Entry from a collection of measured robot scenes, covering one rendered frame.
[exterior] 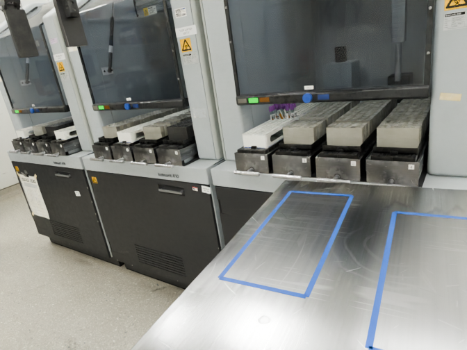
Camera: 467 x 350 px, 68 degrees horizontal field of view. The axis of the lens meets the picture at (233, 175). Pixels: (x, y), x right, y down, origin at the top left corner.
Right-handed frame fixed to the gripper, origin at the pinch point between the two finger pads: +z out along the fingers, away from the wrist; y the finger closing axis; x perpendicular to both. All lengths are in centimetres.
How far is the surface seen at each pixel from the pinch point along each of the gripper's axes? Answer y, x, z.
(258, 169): -7, 66, 45
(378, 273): 44, 14, 38
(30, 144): -166, 66, 41
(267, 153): -4, 67, 39
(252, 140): -11, 70, 36
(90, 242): -133, 66, 102
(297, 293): 35, 5, 38
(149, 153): -62, 66, 42
